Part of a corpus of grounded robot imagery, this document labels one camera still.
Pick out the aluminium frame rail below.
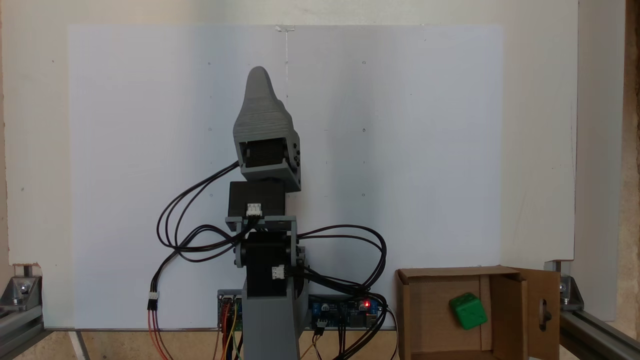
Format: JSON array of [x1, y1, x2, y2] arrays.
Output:
[[0, 305, 47, 360], [559, 309, 640, 360]]

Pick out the green dice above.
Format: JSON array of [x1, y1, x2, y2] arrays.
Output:
[[448, 292, 488, 331]]

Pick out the white paper sheet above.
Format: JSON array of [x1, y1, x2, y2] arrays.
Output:
[[67, 25, 289, 331], [286, 24, 504, 301]]

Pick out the brown cardboard box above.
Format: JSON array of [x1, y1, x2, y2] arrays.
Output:
[[395, 265, 561, 360]]

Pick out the grey metal corner bracket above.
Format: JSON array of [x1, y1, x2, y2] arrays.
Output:
[[544, 259, 585, 313], [0, 264, 44, 312]]

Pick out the blue board with coloured wires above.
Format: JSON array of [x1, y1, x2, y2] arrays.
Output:
[[217, 290, 246, 332]]

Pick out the black cable with white connector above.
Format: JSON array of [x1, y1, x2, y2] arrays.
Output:
[[147, 224, 246, 312]]

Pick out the blue board with red LED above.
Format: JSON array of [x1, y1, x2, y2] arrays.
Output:
[[307, 294, 379, 330]]

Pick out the red orange wire bundle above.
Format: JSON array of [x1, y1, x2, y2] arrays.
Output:
[[147, 309, 173, 360]]

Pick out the black servo cable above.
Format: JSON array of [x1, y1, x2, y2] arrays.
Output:
[[298, 265, 389, 360], [297, 225, 388, 301], [156, 160, 247, 263]]

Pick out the yellow black wire pair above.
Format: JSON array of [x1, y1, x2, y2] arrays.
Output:
[[301, 325, 327, 360]]

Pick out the black power cable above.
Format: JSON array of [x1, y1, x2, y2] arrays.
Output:
[[380, 301, 400, 360]]

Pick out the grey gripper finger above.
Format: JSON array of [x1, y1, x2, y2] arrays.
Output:
[[278, 97, 303, 171], [232, 66, 295, 138]]

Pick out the yellow jumper wire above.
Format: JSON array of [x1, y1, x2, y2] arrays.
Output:
[[224, 302, 239, 360]]

